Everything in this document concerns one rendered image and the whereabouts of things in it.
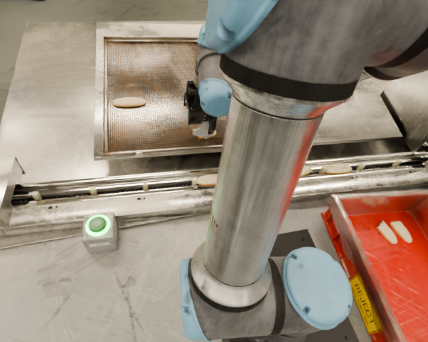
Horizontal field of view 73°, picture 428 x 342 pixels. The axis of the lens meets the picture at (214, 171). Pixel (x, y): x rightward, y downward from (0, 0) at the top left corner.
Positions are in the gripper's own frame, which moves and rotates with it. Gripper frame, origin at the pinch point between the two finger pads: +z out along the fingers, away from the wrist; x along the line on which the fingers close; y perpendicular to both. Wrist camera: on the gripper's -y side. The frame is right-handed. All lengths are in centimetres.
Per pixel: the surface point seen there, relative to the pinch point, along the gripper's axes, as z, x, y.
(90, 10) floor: 142, -272, 53
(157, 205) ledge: 1.2, 21.7, 18.4
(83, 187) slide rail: 4.1, 11.8, 37.2
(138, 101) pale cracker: 0.8, -14.5, 19.3
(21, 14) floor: 139, -263, 119
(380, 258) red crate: 1, 48, -39
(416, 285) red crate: 0, 56, -44
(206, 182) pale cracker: 2.7, 16.3, 3.5
